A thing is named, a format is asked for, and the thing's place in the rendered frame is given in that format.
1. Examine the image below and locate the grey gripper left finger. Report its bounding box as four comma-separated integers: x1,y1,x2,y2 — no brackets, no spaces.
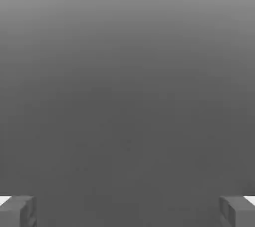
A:
0,195,38,227

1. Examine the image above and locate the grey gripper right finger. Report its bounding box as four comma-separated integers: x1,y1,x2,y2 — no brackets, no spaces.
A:
218,195,255,227

